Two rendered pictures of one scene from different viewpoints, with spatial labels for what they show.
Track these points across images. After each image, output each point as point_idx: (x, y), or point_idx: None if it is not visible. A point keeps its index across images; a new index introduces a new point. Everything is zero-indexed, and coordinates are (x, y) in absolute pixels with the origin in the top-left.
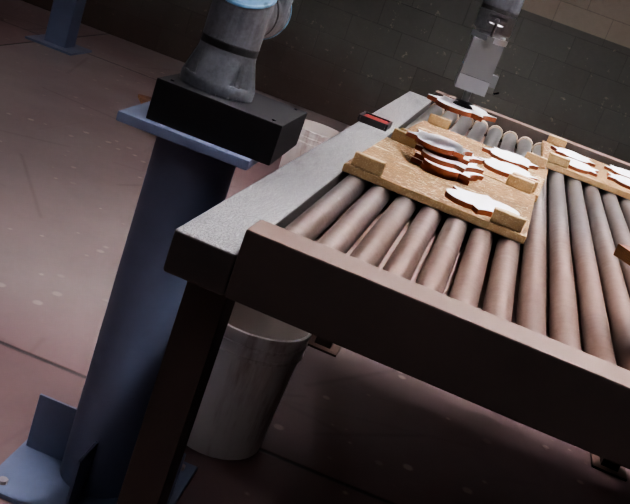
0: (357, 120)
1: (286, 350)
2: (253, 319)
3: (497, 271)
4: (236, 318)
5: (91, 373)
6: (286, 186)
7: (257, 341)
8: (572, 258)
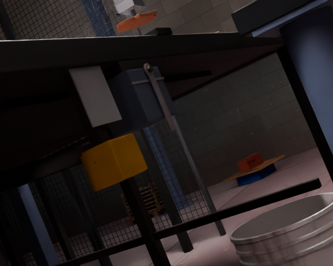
0: (172, 33)
1: (258, 226)
2: (290, 262)
3: None
4: (311, 259)
5: None
6: None
7: (283, 209)
8: None
